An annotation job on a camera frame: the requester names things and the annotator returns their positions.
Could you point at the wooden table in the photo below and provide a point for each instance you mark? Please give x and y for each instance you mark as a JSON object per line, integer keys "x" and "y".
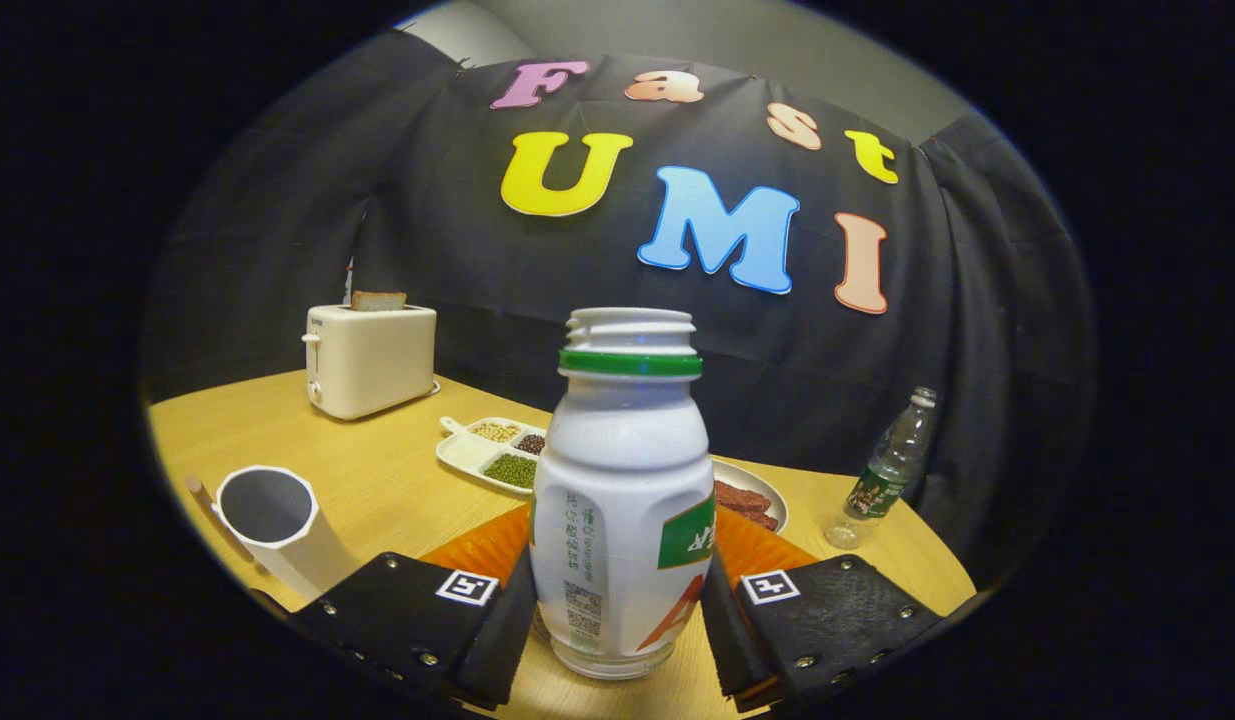
{"x": 397, "y": 480}

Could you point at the toast slice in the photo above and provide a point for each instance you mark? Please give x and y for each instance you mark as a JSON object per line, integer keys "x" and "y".
{"x": 379, "y": 300}

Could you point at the clear plastic water bottle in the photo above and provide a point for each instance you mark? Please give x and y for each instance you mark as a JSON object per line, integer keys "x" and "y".
{"x": 882, "y": 480}

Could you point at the red meat slices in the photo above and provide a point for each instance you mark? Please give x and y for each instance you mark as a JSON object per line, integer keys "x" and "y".
{"x": 742, "y": 500}

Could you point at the black backdrop cloth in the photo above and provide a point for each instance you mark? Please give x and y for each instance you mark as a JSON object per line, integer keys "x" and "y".
{"x": 577, "y": 270}

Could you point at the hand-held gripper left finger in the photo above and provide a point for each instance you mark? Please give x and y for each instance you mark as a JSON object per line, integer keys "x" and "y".
{"x": 507, "y": 640}

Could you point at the white juice bottle green label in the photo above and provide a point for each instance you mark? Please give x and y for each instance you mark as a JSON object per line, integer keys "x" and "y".
{"x": 617, "y": 480}

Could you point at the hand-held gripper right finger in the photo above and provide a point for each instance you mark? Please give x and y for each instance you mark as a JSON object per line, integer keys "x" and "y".
{"x": 727, "y": 630}

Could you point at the cream toaster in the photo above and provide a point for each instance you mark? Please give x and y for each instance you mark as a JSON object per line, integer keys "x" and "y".
{"x": 372, "y": 360}

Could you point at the white divided dish with beans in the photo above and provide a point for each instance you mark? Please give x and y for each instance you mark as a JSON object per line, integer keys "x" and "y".
{"x": 467, "y": 452}

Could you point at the round white plate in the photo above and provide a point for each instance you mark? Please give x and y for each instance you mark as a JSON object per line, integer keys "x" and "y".
{"x": 752, "y": 476}

